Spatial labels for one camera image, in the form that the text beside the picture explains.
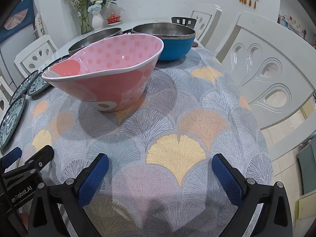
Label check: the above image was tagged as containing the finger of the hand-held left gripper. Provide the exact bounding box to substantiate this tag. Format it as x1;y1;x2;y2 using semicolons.
0;147;22;170
0;145;54;181

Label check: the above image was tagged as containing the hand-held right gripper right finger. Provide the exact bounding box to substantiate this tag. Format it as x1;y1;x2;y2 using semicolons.
212;153;293;237

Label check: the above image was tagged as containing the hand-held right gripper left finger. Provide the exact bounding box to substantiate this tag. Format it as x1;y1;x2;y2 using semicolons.
27;153;109;237

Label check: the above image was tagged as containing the blue floral patterned plate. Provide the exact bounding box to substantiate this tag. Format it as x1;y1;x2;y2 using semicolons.
8;70;40;105
27;73;58;97
43;55;71;68
0;96;27;151

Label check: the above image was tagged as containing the pink polka dot bowl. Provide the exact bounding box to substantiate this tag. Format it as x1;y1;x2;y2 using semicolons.
41;34;165;113

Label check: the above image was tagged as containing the grey green cushioned seat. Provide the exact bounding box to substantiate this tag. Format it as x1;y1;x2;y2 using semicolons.
296;143;316;195

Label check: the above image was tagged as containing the pale yellow box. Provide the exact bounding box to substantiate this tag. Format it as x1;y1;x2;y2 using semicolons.
297;193;316;221

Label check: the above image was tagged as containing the grey fan pattern tablecloth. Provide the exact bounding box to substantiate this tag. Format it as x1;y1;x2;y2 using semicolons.
0;43;274;237

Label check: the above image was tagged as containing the glass vase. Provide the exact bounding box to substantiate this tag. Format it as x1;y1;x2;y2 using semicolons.
79;15;93;34

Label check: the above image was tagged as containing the white vase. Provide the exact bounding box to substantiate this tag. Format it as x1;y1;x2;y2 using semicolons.
91;11;103;31

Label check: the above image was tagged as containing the large white carved chair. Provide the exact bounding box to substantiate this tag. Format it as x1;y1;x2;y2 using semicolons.
215;10;316;153

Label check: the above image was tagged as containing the red lidded teacup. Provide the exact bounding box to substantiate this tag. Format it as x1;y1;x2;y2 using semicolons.
107;13;122;25

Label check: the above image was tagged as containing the white cabinet with coloured stickers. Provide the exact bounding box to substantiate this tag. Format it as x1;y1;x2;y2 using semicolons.
278;10;316;47

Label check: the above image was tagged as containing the red steel bowl with handle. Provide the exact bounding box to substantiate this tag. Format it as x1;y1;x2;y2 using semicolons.
68;28;132;57

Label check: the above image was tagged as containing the blue steel bowl with handle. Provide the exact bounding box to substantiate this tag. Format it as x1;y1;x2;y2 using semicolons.
132;17;197;62

